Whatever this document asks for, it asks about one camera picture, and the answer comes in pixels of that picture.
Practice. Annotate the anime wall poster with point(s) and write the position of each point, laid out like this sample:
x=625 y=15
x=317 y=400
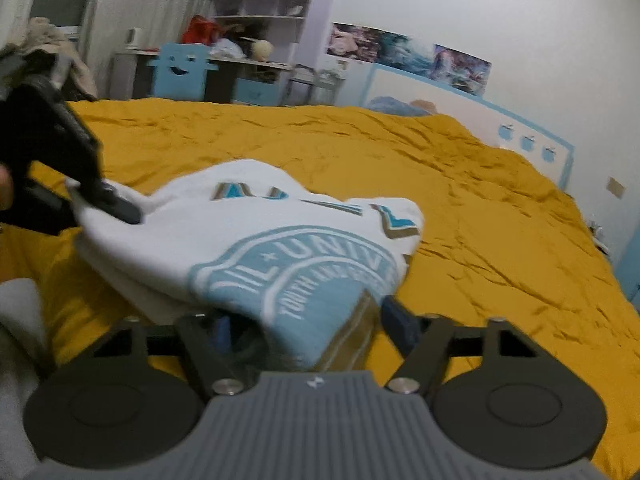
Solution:
x=454 y=68

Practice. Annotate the white blue headboard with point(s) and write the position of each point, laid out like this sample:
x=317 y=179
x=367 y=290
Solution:
x=551 y=155

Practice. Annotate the blue pillow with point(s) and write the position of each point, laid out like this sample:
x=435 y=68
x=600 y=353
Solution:
x=391 y=106

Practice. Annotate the white Nevada sweatshirt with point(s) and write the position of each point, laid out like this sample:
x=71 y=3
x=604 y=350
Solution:
x=244 y=236

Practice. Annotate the white blue desk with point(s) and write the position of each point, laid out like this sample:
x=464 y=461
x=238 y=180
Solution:
x=234 y=81

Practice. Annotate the blue smiley face chair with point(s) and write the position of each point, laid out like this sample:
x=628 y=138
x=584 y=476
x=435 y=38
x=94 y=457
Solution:
x=180 y=72

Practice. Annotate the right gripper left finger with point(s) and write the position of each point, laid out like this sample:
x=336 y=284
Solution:
x=207 y=371

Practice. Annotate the white wall shelf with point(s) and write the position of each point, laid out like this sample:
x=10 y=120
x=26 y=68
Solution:
x=280 y=22

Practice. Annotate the beige wall switch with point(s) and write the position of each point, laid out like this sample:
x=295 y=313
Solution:
x=615 y=188

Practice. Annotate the grey metal stool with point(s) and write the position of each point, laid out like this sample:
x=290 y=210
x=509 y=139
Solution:
x=322 y=86

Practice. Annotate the blue wardrobe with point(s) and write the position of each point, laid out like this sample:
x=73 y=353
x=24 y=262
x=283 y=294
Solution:
x=627 y=272

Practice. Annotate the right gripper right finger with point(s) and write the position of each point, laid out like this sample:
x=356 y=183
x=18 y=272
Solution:
x=422 y=342

